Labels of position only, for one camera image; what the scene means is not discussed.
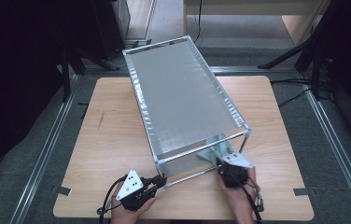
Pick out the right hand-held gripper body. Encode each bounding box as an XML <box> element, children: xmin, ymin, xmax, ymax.
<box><xmin>217</xmin><ymin>153</ymin><xmax>254</xmax><ymax>189</ymax></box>

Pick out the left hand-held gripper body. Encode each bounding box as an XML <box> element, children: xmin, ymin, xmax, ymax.
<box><xmin>116</xmin><ymin>169</ymin><xmax>160</xmax><ymax>212</ymax></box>

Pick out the grey two-tier metal rack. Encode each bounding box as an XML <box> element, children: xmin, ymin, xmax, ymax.
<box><xmin>121</xmin><ymin>35</ymin><xmax>252</xmax><ymax>189</ymax></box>

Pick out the person's left hand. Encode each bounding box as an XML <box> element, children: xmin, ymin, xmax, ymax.
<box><xmin>110</xmin><ymin>182</ymin><xmax>157</xmax><ymax>224</ymax></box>

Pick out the person's right hand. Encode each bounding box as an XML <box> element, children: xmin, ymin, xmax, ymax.
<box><xmin>217</xmin><ymin>167</ymin><xmax>260</xmax><ymax>224</ymax></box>

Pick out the grey tape piece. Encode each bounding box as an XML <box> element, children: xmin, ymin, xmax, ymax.
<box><xmin>51</xmin><ymin>185</ymin><xmax>72</xmax><ymax>197</ymax></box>

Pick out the black tripod stand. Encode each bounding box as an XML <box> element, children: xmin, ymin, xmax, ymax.
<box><xmin>257</xmin><ymin>0</ymin><xmax>336</xmax><ymax>101</ymax></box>
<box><xmin>59</xmin><ymin>46</ymin><xmax>121</xmax><ymax>103</ymax></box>

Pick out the black computer tower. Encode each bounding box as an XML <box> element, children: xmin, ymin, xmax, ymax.
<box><xmin>91</xmin><ymin>0</ymin><xmax>131</xmax><ymax>61</ymax></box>

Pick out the light wooden desk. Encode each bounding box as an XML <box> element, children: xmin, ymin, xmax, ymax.
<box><xmin>182</xmin><ymin>0</ymin><xmax>331</xmax><ymax>48</ymax></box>

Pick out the right hand-held gripper cable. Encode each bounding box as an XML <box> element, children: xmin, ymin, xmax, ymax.
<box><xmin>226</xmin><ymin>169</ymin><xmax>265</xmax><ymax>224</ymax></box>

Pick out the hand-held gripper cable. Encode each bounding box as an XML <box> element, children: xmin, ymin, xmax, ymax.
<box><xmin>97</xmin><ymin>175</ymin><xmax>128</xmax><ymax>224</ymax></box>
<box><xmin>226</xmin><ymin>169</ymin><xmax>265</xmax><ymax>224</ymax></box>

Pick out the left hand-held gripper cable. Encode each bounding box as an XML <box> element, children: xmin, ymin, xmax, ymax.
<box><xmin>97</xmin><ymin>175</ymin><xmax>128</xmax><ymax>224</ymax></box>

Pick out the black floor cable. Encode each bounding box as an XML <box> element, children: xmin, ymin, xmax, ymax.
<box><xmin>270</xmin><ymin>77</ymin><xmax>313</xmax><ymax>86</ymax></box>
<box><xmin>277</xmin><ymin>88</ymin><xmax>312</xmax><ymax>108</ymax></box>

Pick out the hanging black cable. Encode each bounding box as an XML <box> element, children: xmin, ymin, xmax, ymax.
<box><xmin>192</xmin><ymin>0</ymin><xmax>204</xmax><ymax>45</ymax></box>

